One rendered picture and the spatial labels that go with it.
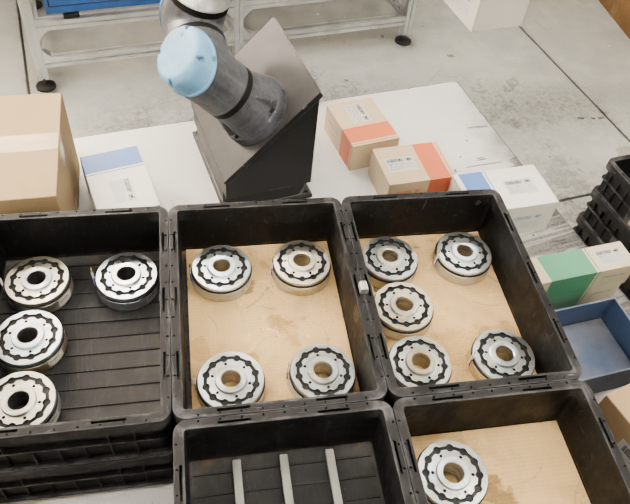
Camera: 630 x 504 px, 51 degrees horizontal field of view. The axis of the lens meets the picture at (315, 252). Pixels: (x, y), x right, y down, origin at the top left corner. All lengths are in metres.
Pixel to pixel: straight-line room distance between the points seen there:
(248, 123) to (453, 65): 2.10
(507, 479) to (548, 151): 2.09
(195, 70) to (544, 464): 0.87
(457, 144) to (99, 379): 1.05
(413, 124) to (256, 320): 0.81
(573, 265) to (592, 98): 2.09
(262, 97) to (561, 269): 0.66
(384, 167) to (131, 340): 0.69
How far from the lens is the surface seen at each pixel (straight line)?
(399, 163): 1.51
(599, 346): 1.42
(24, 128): 1.41
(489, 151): 1.73
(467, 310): 1.20
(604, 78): 3.57
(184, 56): 1.26
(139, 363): 1.09
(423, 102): 1.83
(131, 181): 1.42
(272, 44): 1.48
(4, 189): 1.29
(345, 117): 1.61
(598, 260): 1.39
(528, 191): 1.52
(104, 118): 2.87
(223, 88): 1.27
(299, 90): 1.35
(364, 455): 1.02
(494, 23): 1.48
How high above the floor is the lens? 1.76
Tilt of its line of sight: 49 degrees down
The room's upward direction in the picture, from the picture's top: 7 degrees clockwise
